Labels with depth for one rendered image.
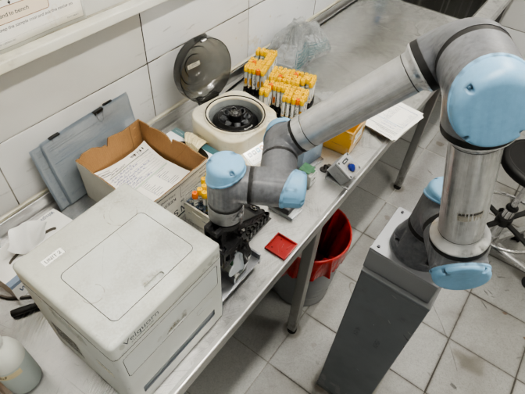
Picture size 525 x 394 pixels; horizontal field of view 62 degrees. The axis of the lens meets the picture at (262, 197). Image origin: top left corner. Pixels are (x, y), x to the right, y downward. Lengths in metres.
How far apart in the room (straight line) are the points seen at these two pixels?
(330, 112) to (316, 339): 1.40
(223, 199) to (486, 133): 0.46
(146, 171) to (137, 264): 0.55
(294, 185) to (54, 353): 0.68
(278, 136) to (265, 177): 0.12
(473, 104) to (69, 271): 0.72
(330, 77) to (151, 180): 0.93
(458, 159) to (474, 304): 1.70
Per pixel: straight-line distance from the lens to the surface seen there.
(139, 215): 0.93
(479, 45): 0.72
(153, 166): 1.38
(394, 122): 1.72
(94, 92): 1.36
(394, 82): 0.82
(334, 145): 1.53
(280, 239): 1.25
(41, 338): 1.19
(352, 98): 0.84
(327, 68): 1.98
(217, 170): 0.80
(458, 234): 0.91
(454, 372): 2.21
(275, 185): 0.81
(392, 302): 1.28
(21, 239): 1.25
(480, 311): 2.42
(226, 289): 1.11
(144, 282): 0.83
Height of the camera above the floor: 1.87
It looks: 47 degrees down
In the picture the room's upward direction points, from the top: 4 degrees clockwise
